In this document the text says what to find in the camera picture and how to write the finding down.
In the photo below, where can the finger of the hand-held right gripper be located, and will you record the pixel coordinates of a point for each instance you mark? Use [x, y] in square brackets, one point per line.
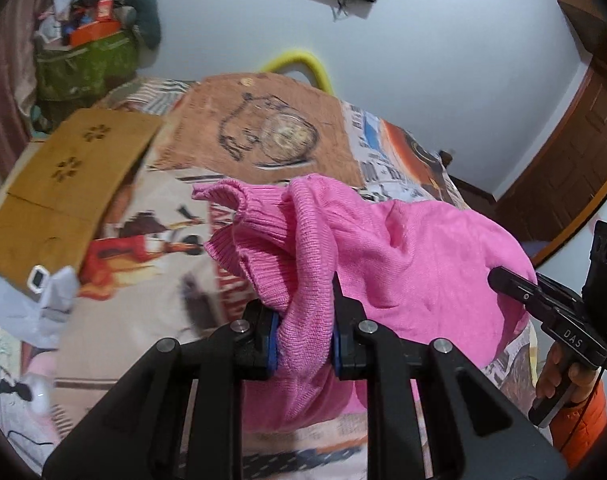
[508, 282]

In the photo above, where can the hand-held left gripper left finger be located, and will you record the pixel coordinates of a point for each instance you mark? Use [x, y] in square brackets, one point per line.
[273, 342]

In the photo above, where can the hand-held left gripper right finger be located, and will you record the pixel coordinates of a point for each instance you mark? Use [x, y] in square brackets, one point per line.
[336, 355]

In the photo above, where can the pink knit cardigan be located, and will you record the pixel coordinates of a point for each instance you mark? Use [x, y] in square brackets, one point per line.
[408, 260]

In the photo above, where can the person's right hand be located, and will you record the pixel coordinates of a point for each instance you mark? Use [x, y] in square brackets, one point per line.
[548, 375]

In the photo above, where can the wooden door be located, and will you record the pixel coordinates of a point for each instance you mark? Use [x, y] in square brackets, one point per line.
[573, 160]

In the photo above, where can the wooden bedpost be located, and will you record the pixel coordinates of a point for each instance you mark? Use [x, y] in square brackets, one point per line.
[448, 156]

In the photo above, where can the newspaper print blanket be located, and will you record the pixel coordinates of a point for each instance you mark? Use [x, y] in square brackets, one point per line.
[283, 125]

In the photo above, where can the white plastic buckle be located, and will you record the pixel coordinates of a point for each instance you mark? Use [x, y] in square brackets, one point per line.
[38, 278]

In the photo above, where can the pale pink cloth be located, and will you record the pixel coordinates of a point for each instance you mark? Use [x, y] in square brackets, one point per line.
[28, 370]

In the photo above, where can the white plastic bag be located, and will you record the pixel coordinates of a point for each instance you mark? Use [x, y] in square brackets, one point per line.
[13, 320]

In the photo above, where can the bamboo lap desk board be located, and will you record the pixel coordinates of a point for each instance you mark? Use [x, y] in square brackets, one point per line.
[58, 185]

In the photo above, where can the yellow hoop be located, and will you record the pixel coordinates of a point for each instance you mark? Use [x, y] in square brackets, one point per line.
[293, 55]

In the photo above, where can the green bag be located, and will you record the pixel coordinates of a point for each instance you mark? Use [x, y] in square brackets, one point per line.
[83, 70]

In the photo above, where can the grey cloth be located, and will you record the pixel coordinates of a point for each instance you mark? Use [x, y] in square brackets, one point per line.
[146, 15]

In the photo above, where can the orange box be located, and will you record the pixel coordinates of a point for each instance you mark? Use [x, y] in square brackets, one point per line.
[91, 32]

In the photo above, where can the brown striped curtain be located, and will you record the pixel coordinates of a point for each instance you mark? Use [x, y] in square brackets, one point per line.
[3, 85]

